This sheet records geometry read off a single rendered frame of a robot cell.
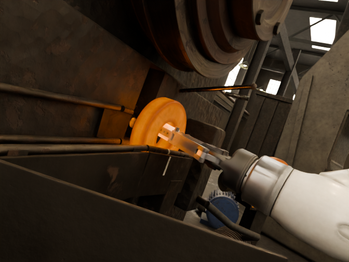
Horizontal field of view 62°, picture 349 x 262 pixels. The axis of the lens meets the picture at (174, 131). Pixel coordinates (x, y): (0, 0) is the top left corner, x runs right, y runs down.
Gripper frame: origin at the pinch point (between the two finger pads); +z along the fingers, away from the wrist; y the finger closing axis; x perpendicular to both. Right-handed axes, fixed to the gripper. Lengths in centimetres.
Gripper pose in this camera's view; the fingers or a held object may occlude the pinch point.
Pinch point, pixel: (162, 129)
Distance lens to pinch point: 60.4
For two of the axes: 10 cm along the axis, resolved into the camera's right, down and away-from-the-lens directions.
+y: 4.5, 1.5, 8.8
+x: 4.2, -9.0, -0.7
